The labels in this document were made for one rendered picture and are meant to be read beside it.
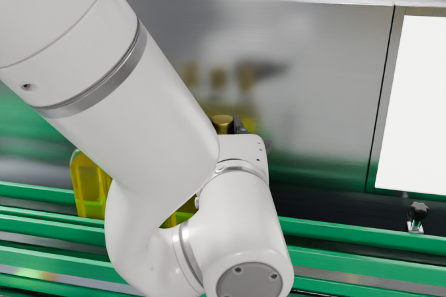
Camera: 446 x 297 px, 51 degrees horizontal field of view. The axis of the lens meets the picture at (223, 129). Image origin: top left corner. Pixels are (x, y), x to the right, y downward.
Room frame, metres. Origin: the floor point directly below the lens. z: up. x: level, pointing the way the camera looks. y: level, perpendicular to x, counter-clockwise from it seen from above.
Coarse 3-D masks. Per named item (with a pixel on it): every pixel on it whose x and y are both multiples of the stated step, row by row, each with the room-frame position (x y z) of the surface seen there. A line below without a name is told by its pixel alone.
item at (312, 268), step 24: (24, 216) 0.67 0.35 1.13; (48, 216) 0.66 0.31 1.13; (72, 216) 0.66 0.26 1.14; (312, 264) 0.56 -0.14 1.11; (336, 264) 0.56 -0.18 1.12; (360, 264) 0.55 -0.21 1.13; (384, 264) 0.54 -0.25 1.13; (408, 264) 0.54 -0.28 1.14; (312, 288) 0.56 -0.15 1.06; (336, 288) 0.56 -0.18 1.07; (360, 288) 0.55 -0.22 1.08; (384, 288) 0.54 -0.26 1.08; (408, 288) 0.54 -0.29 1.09; (432, 288) 0.53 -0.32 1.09
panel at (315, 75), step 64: (128, 0) 0.79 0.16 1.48; (192, 0) 0.77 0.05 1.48; (256, 0) 0.75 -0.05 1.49; (320, 0) 0.74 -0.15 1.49; (192, 64) 0.77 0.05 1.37; (256, 64) 0.75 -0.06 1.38; (320, 64) 0.73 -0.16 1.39; (384, 64) 0.71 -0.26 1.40; (256, 128) 0.75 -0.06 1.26; (320, 128) 0.72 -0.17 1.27; (384, 128) 0.70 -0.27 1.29; (384, 192) 0.70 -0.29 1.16
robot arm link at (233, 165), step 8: (232, 160) 0.46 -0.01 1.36; (240, 160) 0.46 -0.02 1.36; (216, 168) 0.45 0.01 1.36; (224, 168) 0.45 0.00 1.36; (232, 168) 0.45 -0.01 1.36; (240, 168) 0.45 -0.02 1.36; (248, 168) 0.45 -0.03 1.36; (256, 168) 0.46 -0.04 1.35; (264, 176) 0.46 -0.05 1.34; (200, 192) 0.44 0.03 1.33
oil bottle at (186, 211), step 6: (192, 198) 0.62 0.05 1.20; (186, 204) 0.62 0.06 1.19; (192, 204) 0.62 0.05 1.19; (180, 210) 0.62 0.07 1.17; (186, 210) 0.62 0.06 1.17; (192, 210) 0.62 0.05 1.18; (174, 216) 0.63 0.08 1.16; (180, 216) 0.62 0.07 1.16; (186, 216) 0.62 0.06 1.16; (174, 222) 0.63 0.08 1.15; (180, 222) 0.62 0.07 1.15
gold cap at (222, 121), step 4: (216, 116) 0.65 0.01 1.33; (220, 116) 0.65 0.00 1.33; (224, 116) 0.65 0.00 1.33; (228, 116) 0.65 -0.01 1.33; (212, 120) 0.63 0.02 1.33; (216, 120) 0.63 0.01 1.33; (220, 120) 0.63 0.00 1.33; (224, 120) 0.63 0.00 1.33; (228, 120) 0.63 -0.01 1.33; (232, 120) 0.64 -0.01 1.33; (212, 124) 0.63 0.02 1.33; (216, 124) 0.62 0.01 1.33; (220, 124) 0.62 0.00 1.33; (224, 124) 0.62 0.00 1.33; (228, 124) 0.63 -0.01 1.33; (232, 124) 0.63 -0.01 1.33; (216, 128) 0.62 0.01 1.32; (220, 128) 0.62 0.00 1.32; (224, 128) 0.62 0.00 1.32; (228, 128) 0.63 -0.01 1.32; (232, 128) 0.64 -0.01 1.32; (216, 132) 0.62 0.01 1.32; (220, 132) 0.62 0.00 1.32; (224, 132) 0.62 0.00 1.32; (228, 132) 0.63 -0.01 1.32; (232, 132) 0.63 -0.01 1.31
